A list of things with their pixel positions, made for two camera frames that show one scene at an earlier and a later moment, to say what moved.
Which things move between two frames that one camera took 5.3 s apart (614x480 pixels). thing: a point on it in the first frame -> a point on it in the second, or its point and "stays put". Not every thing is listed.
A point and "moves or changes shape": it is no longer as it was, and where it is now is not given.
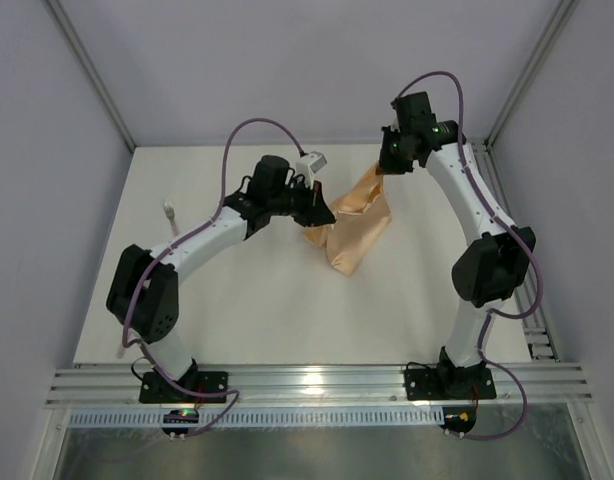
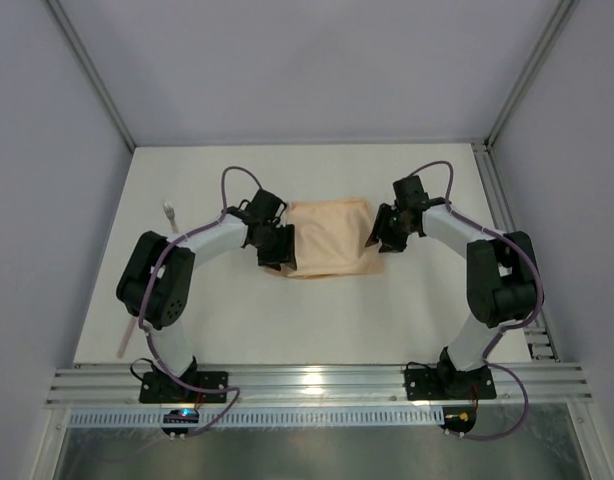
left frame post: [91, 71] stays put
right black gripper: [392, 163] -> [387, 230]
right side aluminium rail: [539, 338] stays put
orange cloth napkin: [362, 216] moves or changes shape
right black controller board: [458, 418] stays put
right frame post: [546, 41] stays put
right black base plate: [424, 384] stays put
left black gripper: [310, 208] -> [278, 246]
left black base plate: [157, 387] stays put
